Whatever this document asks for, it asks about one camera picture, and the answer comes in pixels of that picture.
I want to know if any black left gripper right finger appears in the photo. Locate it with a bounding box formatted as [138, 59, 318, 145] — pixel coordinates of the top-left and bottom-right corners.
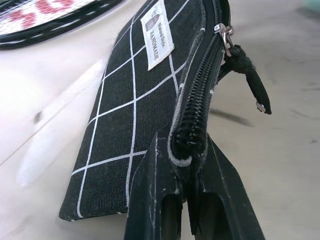
[191, 132, 268, 240]

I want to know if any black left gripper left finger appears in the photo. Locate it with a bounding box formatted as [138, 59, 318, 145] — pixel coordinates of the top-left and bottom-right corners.
[124, 131, 189, 240]

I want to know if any black white-grid zipper pouch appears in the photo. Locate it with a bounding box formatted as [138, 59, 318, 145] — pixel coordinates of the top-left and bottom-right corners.
[58, 0, 273, 222]

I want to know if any white red-patterned black-trimmed pouch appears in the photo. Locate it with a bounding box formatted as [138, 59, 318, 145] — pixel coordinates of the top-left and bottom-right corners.
[0, 0, 124, 49]

